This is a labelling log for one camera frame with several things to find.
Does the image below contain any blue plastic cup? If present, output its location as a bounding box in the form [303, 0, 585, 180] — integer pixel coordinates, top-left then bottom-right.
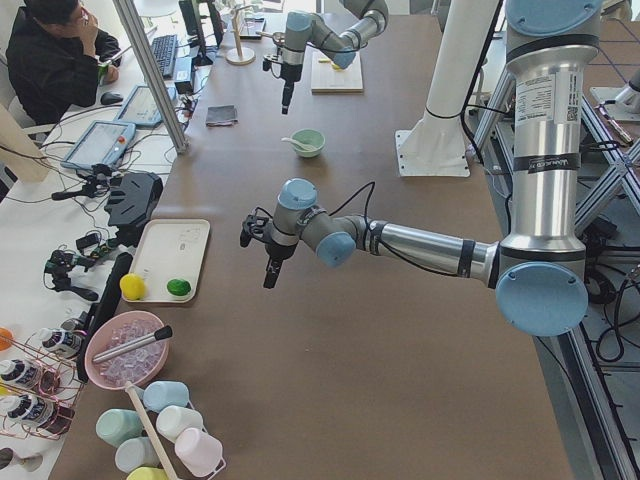
[143, 380, 190, 413]

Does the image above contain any aluminium frame post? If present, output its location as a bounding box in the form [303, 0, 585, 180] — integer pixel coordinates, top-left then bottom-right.
[113, 0, 188, 154]

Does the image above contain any black keyboard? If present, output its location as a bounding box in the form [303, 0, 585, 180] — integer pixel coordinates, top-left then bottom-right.
[150, 34, 178, 78]

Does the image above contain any bamboo cutting board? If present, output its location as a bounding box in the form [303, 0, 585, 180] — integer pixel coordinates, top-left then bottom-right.
[311, 52, 364, 94]

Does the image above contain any grey folded cloth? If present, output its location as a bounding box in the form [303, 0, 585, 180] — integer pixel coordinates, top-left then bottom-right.
[205, 105, 238, 127]

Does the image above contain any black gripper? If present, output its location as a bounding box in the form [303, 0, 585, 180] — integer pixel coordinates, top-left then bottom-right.
[239, 208, 299, 289]
[262, 52, 301, 115]

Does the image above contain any green lime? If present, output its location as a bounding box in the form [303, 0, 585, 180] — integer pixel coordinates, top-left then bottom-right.
[166, 278, 192, 297]

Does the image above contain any beige rabbit tray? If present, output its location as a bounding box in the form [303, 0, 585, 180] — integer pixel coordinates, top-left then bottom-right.
[121, 219, 210, 303]

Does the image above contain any copper wire bottle rack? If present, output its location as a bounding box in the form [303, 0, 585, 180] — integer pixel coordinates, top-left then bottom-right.
[1, 335, 83, 441]

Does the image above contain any pink bowl with ice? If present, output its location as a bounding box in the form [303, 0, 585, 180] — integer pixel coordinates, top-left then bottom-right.
[84, 311, 169, 390]

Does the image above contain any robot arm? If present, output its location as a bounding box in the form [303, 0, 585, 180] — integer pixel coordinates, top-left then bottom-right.
[263, 0, 389, 115]
[240, 1, 602, 337]

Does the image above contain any green plastic cup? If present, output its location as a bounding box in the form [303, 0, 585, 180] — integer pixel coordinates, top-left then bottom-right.
[95, 408, 143, 447]

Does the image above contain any blue teach pendant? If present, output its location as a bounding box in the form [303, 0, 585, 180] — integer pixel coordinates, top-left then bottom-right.
[114, 84, 162, 129]
[61, 121, 136, 171]

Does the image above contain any light green bowl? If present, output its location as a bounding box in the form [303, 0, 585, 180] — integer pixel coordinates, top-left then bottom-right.
[291, 129, 325, 158]

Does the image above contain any pink plastic cup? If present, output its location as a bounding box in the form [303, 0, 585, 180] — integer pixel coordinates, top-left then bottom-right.
[174, 427, 226, 478]

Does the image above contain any yellow lemon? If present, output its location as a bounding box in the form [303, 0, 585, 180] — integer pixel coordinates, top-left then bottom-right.
[119, 273, 146, 301]

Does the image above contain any wooden cup stand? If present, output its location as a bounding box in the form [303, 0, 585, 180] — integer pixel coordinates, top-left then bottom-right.
[225, 6, 256, 66]

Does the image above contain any white plastic cup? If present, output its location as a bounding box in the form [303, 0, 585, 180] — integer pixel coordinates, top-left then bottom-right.
[156, 405, 204, 442]

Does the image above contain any white ceramic spoon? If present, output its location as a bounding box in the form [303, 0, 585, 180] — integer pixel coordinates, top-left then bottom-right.
[280, 137, 316, 151]

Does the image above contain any seated person in black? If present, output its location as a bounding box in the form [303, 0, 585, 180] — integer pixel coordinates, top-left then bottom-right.
[6, 0, 120, 125]

